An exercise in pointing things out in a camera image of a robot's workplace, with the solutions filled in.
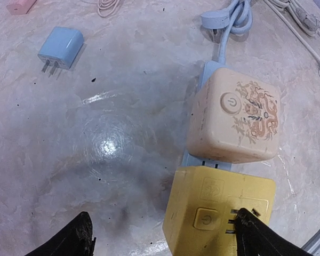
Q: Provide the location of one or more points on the yellow cube socket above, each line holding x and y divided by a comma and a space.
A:
203, 204

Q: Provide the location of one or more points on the small blue plug adapter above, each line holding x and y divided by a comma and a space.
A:
60, 48

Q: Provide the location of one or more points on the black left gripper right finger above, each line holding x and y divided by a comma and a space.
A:
253, 237

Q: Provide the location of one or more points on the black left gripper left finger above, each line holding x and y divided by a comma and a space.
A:
76, 238

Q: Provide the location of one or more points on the blue power strip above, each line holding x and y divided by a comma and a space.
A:
190, 160

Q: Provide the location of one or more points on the pink plug adapter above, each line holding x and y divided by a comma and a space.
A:
20, 7

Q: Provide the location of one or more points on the beige cube socket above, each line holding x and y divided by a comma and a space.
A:
234, 119

